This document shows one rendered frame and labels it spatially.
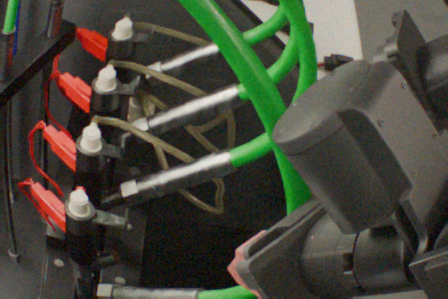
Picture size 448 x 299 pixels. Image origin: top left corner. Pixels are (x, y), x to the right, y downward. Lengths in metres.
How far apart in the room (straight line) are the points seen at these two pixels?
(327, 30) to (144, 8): 0.30
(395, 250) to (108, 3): 0.65
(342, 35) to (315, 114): 0.83
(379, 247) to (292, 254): 0.08
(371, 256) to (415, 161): 0.07
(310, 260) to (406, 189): 0.11
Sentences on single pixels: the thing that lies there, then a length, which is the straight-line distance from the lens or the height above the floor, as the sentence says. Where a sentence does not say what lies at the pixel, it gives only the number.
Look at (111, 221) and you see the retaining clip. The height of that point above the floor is 1.10.
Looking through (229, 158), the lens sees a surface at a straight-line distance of 0.88.
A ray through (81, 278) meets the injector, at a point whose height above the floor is 1.02.
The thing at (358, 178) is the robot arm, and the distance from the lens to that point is 0.47.
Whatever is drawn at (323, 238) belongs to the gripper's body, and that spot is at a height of 1.30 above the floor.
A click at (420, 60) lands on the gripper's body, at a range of 0.70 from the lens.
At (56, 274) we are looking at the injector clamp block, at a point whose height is 0.98.
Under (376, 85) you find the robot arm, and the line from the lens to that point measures 0.46.
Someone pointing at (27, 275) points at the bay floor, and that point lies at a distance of 1.14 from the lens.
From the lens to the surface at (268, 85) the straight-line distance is 0.58.
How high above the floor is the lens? 1.68
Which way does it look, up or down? 38 degrees down
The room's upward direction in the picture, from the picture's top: 10 degrees clockwise
